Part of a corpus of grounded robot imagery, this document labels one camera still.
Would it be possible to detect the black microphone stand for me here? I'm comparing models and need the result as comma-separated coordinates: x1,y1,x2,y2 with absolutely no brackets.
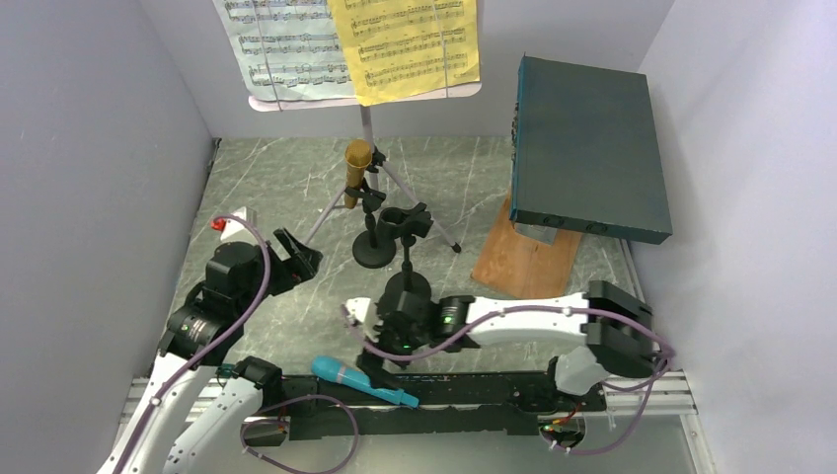
345,180,396,269
377,202,433,311

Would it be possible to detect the blue microphone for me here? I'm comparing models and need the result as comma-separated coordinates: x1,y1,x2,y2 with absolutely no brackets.
311,355,419,409

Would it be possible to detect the gold microphone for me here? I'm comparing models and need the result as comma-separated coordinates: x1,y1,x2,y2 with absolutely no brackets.
343,139,373,209

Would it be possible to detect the lilac music stand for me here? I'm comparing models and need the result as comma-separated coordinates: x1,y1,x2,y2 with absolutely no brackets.
247,78,484,255

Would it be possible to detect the white sheet music page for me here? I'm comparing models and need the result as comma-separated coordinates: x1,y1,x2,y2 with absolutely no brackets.
213,0,354,102

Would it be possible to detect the yellow paper sheet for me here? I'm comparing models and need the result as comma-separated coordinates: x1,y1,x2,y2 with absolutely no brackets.
328,0,481,107

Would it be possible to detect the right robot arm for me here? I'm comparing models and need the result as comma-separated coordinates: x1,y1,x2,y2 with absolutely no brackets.
342,280,662,410

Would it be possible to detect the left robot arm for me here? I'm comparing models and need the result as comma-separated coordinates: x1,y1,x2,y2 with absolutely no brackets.
100,224,323,473

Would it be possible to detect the wooden base board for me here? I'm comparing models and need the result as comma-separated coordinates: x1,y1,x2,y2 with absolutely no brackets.
471,197,581,299

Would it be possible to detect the dark teal tilted board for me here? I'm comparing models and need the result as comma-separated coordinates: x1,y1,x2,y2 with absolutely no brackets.
508,55,673,245

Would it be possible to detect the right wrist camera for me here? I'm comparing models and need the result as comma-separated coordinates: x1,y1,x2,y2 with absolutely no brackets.
344,297,381,342

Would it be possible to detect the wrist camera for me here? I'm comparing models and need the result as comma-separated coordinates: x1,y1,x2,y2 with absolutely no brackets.
344,297,381,342
209,206,258,245

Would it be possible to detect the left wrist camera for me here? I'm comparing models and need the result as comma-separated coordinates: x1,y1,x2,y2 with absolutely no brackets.
209,206,258,245

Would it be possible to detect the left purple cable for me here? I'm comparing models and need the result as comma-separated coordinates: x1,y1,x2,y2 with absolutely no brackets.
111,214,359,474

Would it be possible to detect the purple cable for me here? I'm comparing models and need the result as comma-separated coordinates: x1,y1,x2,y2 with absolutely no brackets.
340,303,676,458
111,214,359,474

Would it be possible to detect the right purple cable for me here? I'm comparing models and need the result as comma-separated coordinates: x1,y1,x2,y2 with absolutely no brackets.
340,303,676,458

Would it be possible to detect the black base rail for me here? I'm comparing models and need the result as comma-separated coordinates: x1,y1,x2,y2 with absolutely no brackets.
263,370,607,440

